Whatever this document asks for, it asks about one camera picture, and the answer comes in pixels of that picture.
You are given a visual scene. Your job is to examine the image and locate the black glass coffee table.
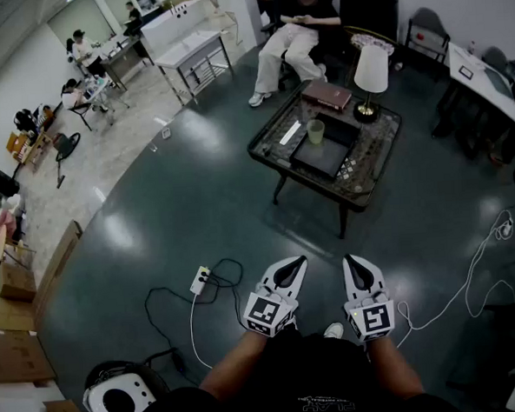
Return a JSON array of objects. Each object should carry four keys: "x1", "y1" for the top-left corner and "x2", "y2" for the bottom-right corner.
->
[{"x1": 242, "y1": 75, "x2": 411, "y2": 245}]

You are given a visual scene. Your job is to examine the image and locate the white counter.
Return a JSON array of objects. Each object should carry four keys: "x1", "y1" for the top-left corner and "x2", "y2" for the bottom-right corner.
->
[{"x1": 138, "y1": 0, "x2": 210, "y2": 56}]

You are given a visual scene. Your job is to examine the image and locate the pink cloth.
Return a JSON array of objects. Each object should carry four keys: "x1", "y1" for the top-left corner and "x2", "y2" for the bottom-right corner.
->
[{"x1": 0, "y1": 211, "x2": 23, "y2": 247}]

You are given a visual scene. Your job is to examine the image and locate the short white cable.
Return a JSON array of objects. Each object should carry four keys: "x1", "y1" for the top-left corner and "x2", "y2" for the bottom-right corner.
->
[{"x1": 188, "y1": 291, "x2": 216, "y2": 371}]

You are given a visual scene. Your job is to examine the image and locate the white folding table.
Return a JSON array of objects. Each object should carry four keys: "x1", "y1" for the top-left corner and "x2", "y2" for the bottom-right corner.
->
[{"x1": 82, "y1": 73, "x2": 131, "y2": 128}]

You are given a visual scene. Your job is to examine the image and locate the white charger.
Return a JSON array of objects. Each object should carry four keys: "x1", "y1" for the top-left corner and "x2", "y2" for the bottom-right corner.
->
[{"x1": 495, "y1": 217, "x2": 515, "y2": 240}]

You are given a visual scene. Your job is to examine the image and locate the green translucent cup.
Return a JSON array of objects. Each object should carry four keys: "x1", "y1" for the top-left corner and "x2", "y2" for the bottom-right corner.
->
[{"x1": 306, "y1": 117, "x2": 327, "y2": 146}]

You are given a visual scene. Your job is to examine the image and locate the black cabinet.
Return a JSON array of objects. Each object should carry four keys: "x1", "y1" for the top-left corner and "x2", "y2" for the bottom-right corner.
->
[{"x1": 339, "y1": 0, "x2": 404, "y2": 49}]

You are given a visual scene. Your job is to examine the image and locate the black box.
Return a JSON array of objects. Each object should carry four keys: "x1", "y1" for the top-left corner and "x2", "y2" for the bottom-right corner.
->
[{"x1": 0, "y1": 164, "x2": 22, "y2": 198}]

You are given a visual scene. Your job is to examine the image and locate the black office chair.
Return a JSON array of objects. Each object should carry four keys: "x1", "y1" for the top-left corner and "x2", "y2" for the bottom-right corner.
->
[{"x1": 258, "y1": 0, "x2": 355, "y2": 92}]

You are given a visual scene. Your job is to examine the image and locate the white top steel table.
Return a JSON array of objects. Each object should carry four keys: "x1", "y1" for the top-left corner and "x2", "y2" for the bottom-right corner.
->
[{"x1": 152, "y1": 27, "x2": 237, "y2": 109}]

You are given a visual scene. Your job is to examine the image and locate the person's black shirt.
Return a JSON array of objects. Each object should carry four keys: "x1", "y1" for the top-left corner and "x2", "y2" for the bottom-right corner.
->
[{"x1": 125, "y1": 316, "x2": 475, "y2": 412}]

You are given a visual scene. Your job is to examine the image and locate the brown book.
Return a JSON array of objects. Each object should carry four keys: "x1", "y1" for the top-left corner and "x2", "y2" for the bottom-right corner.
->
[{"x1": 300, "y1": 77, "x2": 355, "y2": 116}]

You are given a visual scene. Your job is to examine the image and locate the grey chair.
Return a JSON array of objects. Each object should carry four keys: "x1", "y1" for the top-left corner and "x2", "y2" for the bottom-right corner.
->
[
  {"x1": 403, "y1": 4, "x2": 454, "y2": 77},
  {"x1": 481, "y1": 44, "x2": 512, "y2": 77}
]

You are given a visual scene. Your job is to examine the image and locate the white power strip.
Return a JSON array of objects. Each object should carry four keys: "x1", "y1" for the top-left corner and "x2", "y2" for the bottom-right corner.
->
[{"x1": 188, "y1": 264, "x2": 214, "y2": 296}]

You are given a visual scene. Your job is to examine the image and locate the person's right forearm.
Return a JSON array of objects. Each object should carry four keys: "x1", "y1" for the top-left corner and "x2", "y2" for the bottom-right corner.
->
[{"x1": 366, "y1": 333, "x2": 426, "y2": 403}]

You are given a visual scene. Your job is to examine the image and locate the person's left forearm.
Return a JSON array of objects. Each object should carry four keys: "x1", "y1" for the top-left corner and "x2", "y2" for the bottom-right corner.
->
[{"x1": 195, "y1": 329, "x2": 272, "y2": 395}]

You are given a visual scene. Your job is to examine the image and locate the black floor fan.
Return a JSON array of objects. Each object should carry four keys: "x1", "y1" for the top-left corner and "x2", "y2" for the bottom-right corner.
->
[{"x1": 51, "y1": 130, "x2": 85, "y2": 190}]

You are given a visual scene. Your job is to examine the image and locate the white round device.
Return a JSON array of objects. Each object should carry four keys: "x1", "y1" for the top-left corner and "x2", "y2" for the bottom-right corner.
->
[{"x1": 79, "y1": 357, "x2": 161, "y2": 412}]

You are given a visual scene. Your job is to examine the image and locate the long white cable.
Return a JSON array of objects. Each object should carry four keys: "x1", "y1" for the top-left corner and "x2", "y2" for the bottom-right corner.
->
[{"x1": 388, "y1": 209, "x2": 515, "y2": 350}]

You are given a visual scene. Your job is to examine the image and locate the large flat cardboard sheet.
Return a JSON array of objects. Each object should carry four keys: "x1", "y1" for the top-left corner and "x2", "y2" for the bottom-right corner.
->
[{"x1": 0, "y1": 329, "x2": 58, "y2": 385}]

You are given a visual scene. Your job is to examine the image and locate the person's white shoe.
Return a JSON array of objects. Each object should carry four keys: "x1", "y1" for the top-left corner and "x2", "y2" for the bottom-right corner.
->
[{"x1": 323, "y1": 322, "x2": 346, "y2": 341}]

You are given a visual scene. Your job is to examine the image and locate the wire stool with patterned cushion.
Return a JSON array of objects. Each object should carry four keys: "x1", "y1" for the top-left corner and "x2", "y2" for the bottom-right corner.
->
[{"x1": 342, "y1": 22, "x2": 402, "y2": 87}]

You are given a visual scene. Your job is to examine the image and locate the long cardboard board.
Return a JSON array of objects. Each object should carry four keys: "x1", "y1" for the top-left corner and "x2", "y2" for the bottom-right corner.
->
[{"x1": 26, "y1": 218, "x2": 89, "y2": 322}]

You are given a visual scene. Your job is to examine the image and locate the brown cardboard box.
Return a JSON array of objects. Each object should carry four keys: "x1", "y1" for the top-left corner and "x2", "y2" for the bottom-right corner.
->
[{"x1": 0, "y1": 260, "x2": 38, "y2": 304}]

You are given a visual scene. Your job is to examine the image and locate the wooden low table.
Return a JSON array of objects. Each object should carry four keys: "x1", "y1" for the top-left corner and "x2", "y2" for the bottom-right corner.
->
[{"x1": 4, "y1": 128, "x2": 56, "y2": 174}]

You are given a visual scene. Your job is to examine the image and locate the grey steel desk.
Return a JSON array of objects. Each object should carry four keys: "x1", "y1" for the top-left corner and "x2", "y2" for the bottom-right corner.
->
[{"x1": 97, "y1": 32, "x2": 156, "y2": 95}]

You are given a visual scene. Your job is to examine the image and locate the white shade table lamp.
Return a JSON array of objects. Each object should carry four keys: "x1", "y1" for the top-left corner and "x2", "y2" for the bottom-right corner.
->
[{"x1": 347, "y1": 43, "x2": 393, "y2": 126}]

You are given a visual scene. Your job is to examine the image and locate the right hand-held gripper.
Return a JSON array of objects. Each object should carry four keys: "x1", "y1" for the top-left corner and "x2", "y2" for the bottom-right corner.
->
[{"x1": 340, "y1": 251, "x2": 398, "y2": 344}]

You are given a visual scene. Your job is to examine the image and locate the small flat cardboard sheet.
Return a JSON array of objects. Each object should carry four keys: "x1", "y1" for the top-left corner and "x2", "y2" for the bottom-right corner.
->
[{"x1": 0, "y1": 292, "x2": 38, "y2": 335}]

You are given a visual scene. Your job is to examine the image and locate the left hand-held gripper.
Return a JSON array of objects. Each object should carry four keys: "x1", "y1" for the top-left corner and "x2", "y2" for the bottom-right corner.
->
[{"x1": 240, "y1": 255, "x2": 314, "y2": 340}]

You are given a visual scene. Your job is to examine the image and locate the black cable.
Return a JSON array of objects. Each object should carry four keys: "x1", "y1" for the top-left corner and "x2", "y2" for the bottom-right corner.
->
[{"x1": 141, "y1": 256, "x2": 251, "y2": 376}]

